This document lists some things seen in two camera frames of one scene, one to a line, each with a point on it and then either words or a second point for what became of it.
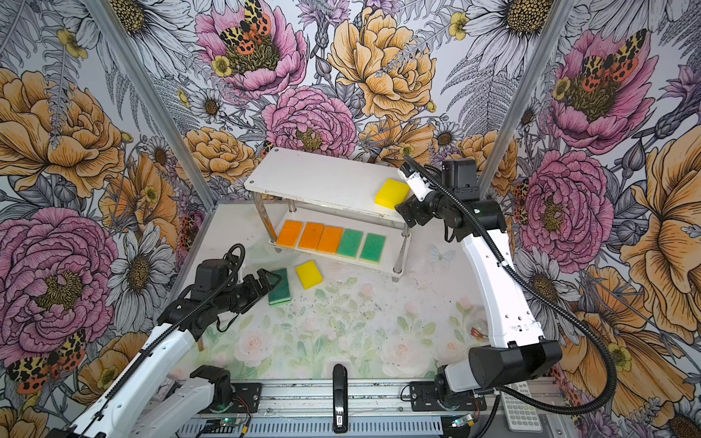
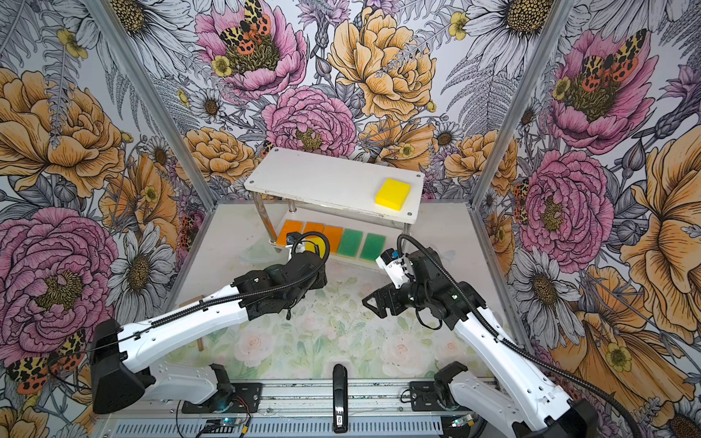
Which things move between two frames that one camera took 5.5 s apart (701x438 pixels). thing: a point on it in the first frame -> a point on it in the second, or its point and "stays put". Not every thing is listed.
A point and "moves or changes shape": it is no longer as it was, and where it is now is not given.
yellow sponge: x=392 y=193 stays put
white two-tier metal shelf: x=327 y=205 stays put
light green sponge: x=373 y=248 stays put
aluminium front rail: x=379 y=408 stays put
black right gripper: x=414 y=203 -> x=380 y=294
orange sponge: x=330 y=240 stays put
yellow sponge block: x=309 y=275 moves or changes shape
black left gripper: x=256 y=294 -> x=320 y=281
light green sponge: x=350 y=244 stays put
